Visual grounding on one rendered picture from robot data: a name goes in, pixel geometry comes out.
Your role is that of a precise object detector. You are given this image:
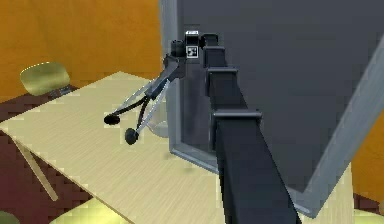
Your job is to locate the pale wooden table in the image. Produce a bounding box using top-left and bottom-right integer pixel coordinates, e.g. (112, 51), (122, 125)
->
(0, 70), (355, 224)

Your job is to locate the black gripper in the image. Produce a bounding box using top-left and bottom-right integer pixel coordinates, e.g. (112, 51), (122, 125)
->
(103, 39), (188, 146)

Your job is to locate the grey television set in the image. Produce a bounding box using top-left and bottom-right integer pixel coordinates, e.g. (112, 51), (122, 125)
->
(146, 0), (384, 219)

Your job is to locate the olive green chair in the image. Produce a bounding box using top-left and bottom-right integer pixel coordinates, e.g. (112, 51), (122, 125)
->
(19, 61), (79, 98)
(0, 210), (21, 224)

